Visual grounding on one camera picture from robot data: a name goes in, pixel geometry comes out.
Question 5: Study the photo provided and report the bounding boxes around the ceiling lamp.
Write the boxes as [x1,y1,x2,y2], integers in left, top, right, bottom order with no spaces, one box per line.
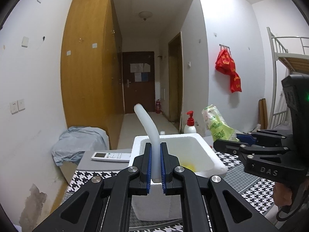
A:
[138,11,153,21]

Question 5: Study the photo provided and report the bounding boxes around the metal bunk bed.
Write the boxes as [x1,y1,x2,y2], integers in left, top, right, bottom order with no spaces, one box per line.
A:
[266,27,309,130]

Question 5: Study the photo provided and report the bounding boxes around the white tissue sheet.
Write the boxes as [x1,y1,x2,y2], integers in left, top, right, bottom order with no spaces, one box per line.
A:
[134,104,161,183]

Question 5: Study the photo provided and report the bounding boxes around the dark brown entrance door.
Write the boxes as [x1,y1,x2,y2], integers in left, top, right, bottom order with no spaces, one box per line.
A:
[123,51,155,114]

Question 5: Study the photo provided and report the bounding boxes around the white wall sockets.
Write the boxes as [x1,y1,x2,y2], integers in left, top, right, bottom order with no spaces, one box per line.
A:
[9,99,26,114]

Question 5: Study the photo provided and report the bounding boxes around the wooden wardrobe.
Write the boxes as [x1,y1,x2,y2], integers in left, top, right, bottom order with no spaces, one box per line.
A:
[60,0,124,149]

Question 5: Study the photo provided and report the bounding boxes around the yellow sponge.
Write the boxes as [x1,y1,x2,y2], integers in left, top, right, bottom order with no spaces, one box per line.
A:
[180,161,196,172]

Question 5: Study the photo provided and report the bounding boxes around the houndstooth table cloth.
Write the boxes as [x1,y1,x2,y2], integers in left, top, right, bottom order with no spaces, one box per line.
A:
[60,145,275,231]

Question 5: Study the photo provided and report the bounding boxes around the light blue crumpled cloth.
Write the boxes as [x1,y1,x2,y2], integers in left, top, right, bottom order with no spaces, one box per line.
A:
[51,126,110,166]

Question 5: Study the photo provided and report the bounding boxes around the red plastic bag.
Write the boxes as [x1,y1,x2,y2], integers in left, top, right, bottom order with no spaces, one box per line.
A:
[215,48,242,93]

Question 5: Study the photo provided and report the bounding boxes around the red fire extinguisher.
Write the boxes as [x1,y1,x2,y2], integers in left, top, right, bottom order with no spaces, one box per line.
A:
[155,99,161,114]

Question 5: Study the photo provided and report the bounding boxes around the white red pump bottle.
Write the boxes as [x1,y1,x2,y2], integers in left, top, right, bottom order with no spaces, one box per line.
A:
[184,111,196,134]

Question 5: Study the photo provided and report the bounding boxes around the person's hand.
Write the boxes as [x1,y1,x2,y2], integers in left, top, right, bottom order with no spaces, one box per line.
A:
[273,183,292,207]

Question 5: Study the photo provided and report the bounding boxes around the white styrofoam box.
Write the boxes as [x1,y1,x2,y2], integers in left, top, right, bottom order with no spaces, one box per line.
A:
[128,132,228,222]

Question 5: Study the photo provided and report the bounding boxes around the green white tissue pack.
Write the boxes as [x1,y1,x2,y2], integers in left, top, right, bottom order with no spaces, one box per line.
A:
[202,105,239,142]

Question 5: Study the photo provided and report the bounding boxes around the wooden side door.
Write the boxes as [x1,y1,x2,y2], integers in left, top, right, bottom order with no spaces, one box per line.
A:
[168,33,183,132]

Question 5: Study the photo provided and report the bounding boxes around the white remote control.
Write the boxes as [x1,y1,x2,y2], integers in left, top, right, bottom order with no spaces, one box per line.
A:
[91,152,131,163]

